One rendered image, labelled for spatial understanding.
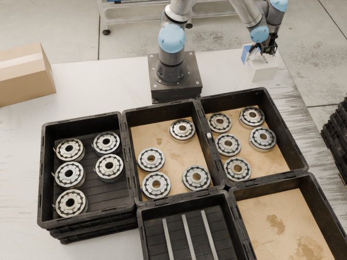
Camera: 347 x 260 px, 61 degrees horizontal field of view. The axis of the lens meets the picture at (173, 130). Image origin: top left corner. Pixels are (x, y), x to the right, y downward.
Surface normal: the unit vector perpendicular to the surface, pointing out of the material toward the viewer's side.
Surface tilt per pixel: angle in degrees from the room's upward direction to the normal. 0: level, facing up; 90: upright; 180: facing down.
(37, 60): 0
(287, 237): 0
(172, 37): 9
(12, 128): 0
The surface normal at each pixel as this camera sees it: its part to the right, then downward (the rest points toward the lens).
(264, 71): 0.18, 0.80
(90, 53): 0.00, -0.58
